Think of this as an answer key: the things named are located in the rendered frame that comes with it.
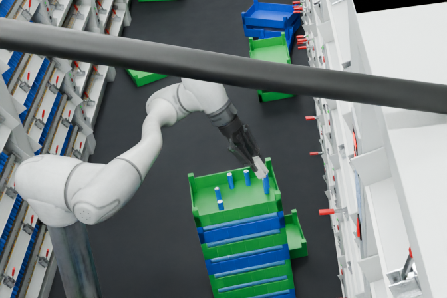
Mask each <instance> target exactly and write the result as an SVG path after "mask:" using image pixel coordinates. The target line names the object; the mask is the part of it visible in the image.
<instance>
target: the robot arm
mask: <svg viewBox="0 0 447 298"><path fill-rule="evenodd" d="M196 111H200V112H201V111H204V113H205V114H206V116H207V117H208V118H209V120H210V121H211V123H212V124H213V125H214V126H215V127H217V128H218V129H219V131H220V132H221V133H222V135H224V136H226V137H227V139H228V142H229V147H228V148H227V150H228V151H230V152H231V153H232V154H233V155H234V156H235V157H236V158H237V159H238V160H239V161H240V162H241V163H242V165H243V166H244V167H246V166H250V168H251V169H252V170H253V172H255V174H256V176H257V177H258V178H259V179H262V178H266V175H265V173H264V172H267V173H269V170H268V169H267V168H266V166H265V165H264V163H263V161H262V159H261V158H260V157H259V155H260V154H261V153H260V152H258V151H259V146H258V145H257V143H256V141H255V139H254V137H253V135H252V133H251V131H250V129H249V125H248V124H245V125H242V122H241V120H240V119H239V117H238V115H237V110H236V109H235V107H234V105H233V104H232V103H231V100H230V99H229V98H228V96H227V94H226V91H225V88H224V86H223V84H218V83H213V82H206V81H200V80H193V79H188V78H182V82H181V83H178V84H173V85H171V86H167V87H166V88H163V89H161V90H159V91H157V92H155V93H154V94H153V95H152V96H151V97H150V98H149V99H148V101H147V103H146V112H147V117H146V119H145V120H144V123H143V126H142V139H141V141H140V142H139V143H138V144H137V145H135V146H134V147H133V148H131V149H129V150H128V151H127V152H125V153H123V154H121V155H120V156H118V157H116V158H115V159H113V160H112V161H111V162H109V163H108V164H107V165H106V164H93V163H87V162H83V161H81V160H78V159H75V158H70V157H67V156H59V155H54V154H42V155H38V156H33V157H32V158H29V159H27V160H25V161H23V162H22V163H21V164H20V165H19V167H18V168H17V170H16V172H15V179H14V181H15V189H16V190H17V192H18V193H19V195H20V196H21V197H22V198H23V199H24V200H26V201H27V202H28V204H29V205H30V206H31V207H32V209H33V210H34V212H35V213H36V214H37V216H38V217H39V219H40V220H41V221H42V222H43V223H44V224H46V225H47V228H48V231H49V235H50V239H51V243H52V246H53V250H54V253H55V257H56V261H57V265H58V268H59V273H60V275H61V280H62V282H63V287H64V290H65V295H66V297H67V298H102V293H101V289H100V284H99V280H98V275H97V272H96V267H95V264H94V258H93V255H92V250H91V246H90V242H89V238H88V233H87V230H86V224H88V225H94V224H99V223H100V222H103V221H105V220H107V219H108V218H111V217H112V216H113V215H114V214H116V213H117V212H118V211H120V210H121V209H122V208H123V207H124V206H125V205H126V204H127V203H128V202H129V201H130V199H131V198H132V197H133V195H134V194H135V193H136V191H137V189H138V188H139V187H140V185H141V184H142V182H143V181H144V179H145V177H146V175H147V173H148V171H149V169H150V168H151V166H152V165H153V163H154V162H155V160H156V159H157V157H158V155H159V153H160V151H161V149H162V133H161V129H160V128H161V127H162V126H165V127H169V126H172V125H174V124H175V123H177V122H178V121H180V120H181V119H183V118H185V117H186V116H187V115H189V114H190V113H192V112H196Z"/></svg>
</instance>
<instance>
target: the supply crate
mask: <svg viewBox="0 0 447 298"><path fill-rule="evenodd" d="M264 165H265V166H266V168H267V169H268V170H269V173H268V177H269V185H270V189H269V193H268V194H265V193H264V189H263V181H262V179H259V178H258V177H257V176H256V174H255V172H253V170H252V169H251V168H250V166H249V167H245V168H239V169H235V170H230V171H226V172H220V173H216V174H210V175H206V176H200V177H196V178H195V177H194V174H193V173H189V174H188V179H189V183H190V193H191V199H192V213H193V216H194V221H195V224H196V228H199V227H205V226H209V225H214V224H220V223H224V222H230V221H234V220H240V219H244V218H250V217H254V216H260V215H264V214H270V213H274V212H280V211H283V206H282V201H281V193H280V190H279V188H278V186H277V181H276V179H275V174H274V171H273V167H272V164H271V158H270V157H268V158H265V164H264ZM244 170H249V177H250V180H251V185H250V186H246V183H245V176H244V172H243V171H244ZM229 172H230V173H232V177H233V183H234V189H230V188H229V183H228V179H227V173H229ZM215 187H219V188H220V193H221V196H222V200H223V206H224V210H219V207H218V203H217V199H216V193H215V190H214V188H215Z"/></svg>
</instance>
